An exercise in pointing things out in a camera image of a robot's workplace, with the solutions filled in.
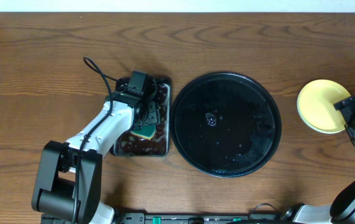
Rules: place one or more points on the black round serving tray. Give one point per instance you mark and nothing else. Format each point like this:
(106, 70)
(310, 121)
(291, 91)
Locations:
(225, 124)

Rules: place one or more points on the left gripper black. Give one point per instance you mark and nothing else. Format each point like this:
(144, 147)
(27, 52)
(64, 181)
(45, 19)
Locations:
(150, 115)

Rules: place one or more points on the black rectangular water tray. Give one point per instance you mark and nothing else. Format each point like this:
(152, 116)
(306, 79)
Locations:
(130, 145)

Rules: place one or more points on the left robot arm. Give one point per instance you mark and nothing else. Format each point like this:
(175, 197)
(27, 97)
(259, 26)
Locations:
(68, 182)

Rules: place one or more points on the yellow plate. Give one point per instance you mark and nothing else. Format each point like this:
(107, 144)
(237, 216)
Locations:
(321, 94)

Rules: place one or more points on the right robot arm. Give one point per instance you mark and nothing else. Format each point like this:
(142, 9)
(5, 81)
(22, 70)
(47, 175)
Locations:
(342, 210)

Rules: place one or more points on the green yellow sponge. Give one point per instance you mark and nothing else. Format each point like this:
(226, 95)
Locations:
(145, 132)

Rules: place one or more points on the pale green plate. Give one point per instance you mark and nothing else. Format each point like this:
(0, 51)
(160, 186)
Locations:
(323, 121)

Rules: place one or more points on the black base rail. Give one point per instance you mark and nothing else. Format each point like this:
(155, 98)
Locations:
(141, 218)

